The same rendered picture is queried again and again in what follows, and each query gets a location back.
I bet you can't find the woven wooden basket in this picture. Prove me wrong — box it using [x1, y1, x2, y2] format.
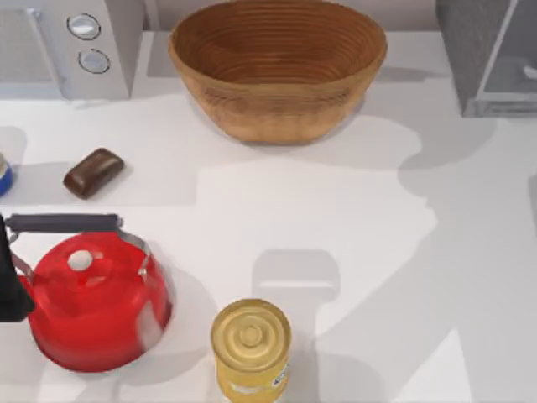
[168, 0, 388, 146]

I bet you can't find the yellow can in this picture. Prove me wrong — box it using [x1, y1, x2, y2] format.
[210, 298, 292, 403]

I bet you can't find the brown bread loaf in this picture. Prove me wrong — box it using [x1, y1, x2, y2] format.
[62, 147, 126, 200]

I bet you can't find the red kettle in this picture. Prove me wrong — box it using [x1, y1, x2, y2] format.
[4, 212, 174, 374]

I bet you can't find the round microwave knob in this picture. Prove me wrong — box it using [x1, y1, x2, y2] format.
[77, 48, 112, 75]
[66, 13, 102, 42]

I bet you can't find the grey cabinet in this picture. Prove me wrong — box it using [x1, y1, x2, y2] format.
[435, 0, 537, 119]

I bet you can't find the pale microwave oven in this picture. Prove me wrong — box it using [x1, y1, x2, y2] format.
[0, 0, 146, 101]

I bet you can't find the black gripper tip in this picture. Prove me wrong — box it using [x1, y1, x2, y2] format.
[0, 213, 35, 323]

